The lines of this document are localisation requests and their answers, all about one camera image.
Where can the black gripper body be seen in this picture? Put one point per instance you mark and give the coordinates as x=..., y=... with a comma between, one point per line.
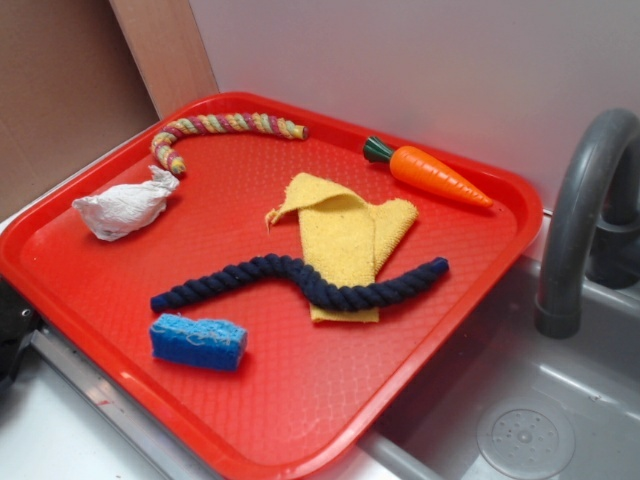
x=18, y=322

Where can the blue sponge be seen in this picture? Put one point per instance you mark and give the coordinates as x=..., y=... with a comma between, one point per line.
x=207, y=343

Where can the crumpled white paper towel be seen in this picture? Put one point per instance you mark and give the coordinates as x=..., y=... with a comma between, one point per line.
x=125, y=208

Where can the red plastic tray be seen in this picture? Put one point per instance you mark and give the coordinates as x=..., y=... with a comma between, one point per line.
x=304, y=391

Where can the wooden board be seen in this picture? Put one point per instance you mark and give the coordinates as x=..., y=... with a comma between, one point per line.
x=166, y=45

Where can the yellow cloth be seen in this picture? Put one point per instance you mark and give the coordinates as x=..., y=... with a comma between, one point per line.
x=345, y=238

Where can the orange toy carrot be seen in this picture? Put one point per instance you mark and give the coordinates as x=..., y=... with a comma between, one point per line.
x=423, y=171

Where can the grey toy sink basin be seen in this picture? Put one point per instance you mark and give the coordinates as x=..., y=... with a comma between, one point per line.
x=501, y=401

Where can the grey toy faucet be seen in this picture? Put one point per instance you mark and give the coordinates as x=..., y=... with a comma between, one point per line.
x=594, y=229

